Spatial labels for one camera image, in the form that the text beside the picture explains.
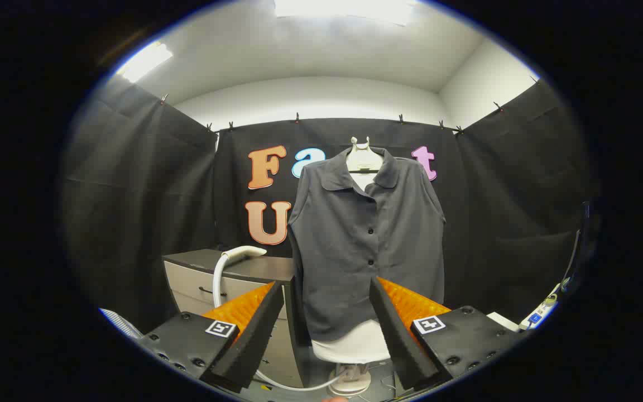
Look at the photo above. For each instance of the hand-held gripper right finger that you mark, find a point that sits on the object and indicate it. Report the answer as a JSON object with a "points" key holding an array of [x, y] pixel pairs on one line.
{"points": [[397, 335]]}

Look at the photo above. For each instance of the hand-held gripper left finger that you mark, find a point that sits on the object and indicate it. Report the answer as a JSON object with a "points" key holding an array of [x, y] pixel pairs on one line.
{"points": [[254, 335]]}

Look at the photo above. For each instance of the white garment steamer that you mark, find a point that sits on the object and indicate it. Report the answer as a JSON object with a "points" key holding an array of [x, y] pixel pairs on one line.
{"points": [[243, 252]]}

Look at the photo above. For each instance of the grey button shirt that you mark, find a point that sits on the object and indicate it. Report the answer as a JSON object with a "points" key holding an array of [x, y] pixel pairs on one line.
{"points": [[349, 240]]}

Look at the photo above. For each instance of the white mannequin stand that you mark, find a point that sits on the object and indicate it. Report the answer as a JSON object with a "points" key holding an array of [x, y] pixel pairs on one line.
{"points": [[355, 346]]}

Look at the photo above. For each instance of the grey drawer cabinet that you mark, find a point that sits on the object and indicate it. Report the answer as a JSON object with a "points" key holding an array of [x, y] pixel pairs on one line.
{"points": [[187, 282]]}

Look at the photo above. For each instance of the white board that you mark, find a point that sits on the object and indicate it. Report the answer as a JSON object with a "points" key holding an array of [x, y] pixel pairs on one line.
{"points": [[503, 321]]}

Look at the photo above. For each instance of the striped white object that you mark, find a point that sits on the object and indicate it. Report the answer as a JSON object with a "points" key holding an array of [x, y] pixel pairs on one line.
{"points": [[120, 324]]}

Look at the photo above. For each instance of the white power strip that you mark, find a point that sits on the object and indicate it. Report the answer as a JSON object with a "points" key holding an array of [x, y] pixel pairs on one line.
{"points": [[539, 314]]}

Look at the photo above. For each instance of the row of black clips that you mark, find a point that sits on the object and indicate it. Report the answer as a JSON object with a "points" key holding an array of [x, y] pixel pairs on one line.
{"points": [[297, 117]]}

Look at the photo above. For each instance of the wide ceiling light panel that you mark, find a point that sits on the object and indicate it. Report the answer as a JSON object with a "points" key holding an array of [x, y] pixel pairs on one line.
{"points": [[344, 10]]}

